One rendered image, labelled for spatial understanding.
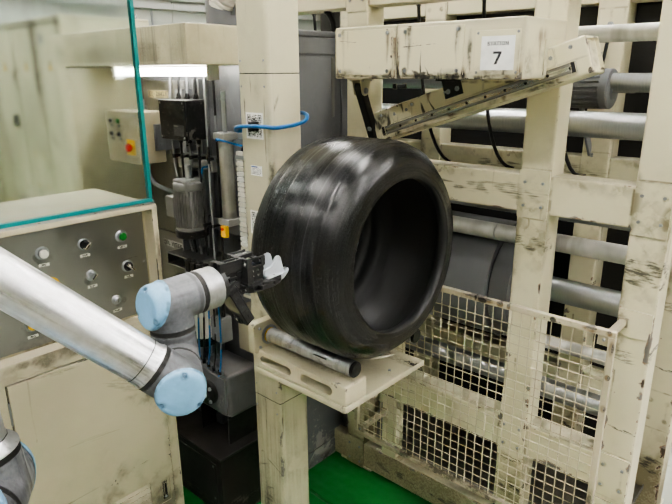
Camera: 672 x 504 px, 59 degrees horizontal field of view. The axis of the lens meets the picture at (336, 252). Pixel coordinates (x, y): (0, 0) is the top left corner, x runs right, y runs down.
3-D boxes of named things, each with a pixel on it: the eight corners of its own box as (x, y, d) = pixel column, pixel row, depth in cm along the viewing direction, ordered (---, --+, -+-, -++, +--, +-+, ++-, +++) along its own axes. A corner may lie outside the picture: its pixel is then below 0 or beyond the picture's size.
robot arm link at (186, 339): (157, 400, 116) (148, 341, 113) (155, 375, 127) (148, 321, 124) (205, 391, 119) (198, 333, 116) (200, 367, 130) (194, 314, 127)
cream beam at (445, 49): (333, 79, 181) (333, 28, 177) (384, 78, 199) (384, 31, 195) (521, 80, 142) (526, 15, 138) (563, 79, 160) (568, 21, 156)
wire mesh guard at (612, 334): (353, 432, 234) (354, 263, 213) (356, 430, 235) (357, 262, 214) (585, 549, 176) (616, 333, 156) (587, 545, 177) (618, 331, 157)
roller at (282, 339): (271, 341, 182) (261, 340, 178) (275, 327, 182) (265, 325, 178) (359, 378, 159) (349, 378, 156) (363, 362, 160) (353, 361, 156)
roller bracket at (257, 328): (248, 352, 179) (247, 322, 176) (337, 313, 207) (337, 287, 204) (256, 355, 177) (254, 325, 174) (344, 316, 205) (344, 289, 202)
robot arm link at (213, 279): (211, 317, 123) (184, 305, 129) (230, 310, 126) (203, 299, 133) (208, 276, 120) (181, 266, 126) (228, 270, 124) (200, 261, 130)
